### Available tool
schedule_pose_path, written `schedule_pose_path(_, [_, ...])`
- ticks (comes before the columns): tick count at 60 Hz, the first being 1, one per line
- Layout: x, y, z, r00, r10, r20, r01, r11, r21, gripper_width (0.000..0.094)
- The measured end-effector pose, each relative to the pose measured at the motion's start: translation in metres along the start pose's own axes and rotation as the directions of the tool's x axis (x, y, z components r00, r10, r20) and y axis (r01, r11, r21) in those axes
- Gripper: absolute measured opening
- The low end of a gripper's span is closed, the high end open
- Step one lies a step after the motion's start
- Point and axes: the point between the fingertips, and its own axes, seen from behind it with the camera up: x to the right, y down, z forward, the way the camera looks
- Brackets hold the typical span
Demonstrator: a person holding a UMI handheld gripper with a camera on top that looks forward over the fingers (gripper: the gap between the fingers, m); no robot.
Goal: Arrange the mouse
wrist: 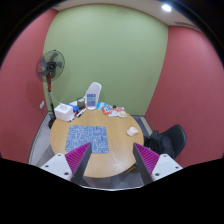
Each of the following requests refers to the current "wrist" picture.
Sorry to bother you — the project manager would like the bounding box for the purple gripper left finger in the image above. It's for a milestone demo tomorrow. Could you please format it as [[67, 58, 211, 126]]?
[[65, 143, 92, 185]]

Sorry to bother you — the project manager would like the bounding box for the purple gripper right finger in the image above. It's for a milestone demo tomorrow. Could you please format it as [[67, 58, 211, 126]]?
[[133, 143, 159, 185]]

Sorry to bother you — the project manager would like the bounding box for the pale pink computer mouse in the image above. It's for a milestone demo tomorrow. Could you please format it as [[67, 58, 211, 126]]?
[[126, 127, 139, 137]]

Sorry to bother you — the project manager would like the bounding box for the blue patterned mouse pad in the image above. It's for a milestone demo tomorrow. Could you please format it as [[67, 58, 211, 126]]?
[[65, 125, 109, 154]]

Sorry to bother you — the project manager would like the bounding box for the black office chair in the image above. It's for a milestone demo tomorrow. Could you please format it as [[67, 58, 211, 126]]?
[[144, 124, 187, 159]]

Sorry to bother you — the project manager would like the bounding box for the round wooden table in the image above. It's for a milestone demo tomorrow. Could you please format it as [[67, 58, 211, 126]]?
[[50, 110, 144, 178]]

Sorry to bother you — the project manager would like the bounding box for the white tissue box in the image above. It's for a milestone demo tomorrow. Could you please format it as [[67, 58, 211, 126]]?
[[54, 103, 74, 121]]

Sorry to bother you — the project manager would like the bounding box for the black marker pen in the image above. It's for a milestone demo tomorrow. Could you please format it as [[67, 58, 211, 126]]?
[[76, 108, 86, 117]]

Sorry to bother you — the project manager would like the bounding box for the orange snack packet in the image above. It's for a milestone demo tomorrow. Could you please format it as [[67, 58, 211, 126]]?
[[102, 106, 112, 115]]

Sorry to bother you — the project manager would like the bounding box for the dark cylindrical can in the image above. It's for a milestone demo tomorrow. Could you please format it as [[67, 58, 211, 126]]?
[[77, 98, 85, 108]]

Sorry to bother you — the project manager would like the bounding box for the white red snack packet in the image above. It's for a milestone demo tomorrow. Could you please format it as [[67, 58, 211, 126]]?
[[109, 107, 127, 118]]

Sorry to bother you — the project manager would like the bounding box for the blue packet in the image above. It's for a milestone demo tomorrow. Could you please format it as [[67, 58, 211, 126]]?
[[96, 102, 106, 110]]

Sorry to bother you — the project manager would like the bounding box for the black and red standing fan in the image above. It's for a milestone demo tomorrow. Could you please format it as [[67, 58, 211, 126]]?
[[35, 49, 66, 130]]

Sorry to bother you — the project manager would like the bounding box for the ceiling light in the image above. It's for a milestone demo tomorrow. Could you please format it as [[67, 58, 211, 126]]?
[[162, 4, 172, 12]]

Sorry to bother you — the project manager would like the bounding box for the white wall socket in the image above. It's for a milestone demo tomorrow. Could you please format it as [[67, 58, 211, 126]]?
[[40, 101, 45, 109]]

